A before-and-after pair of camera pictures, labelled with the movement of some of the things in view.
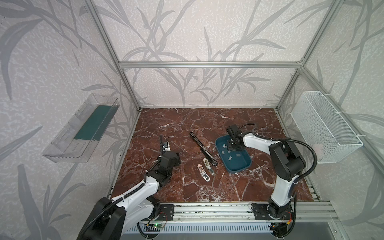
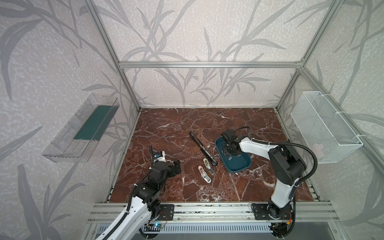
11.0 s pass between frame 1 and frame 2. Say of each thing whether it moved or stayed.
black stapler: stayed
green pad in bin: stayed
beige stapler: stayed
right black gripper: moved
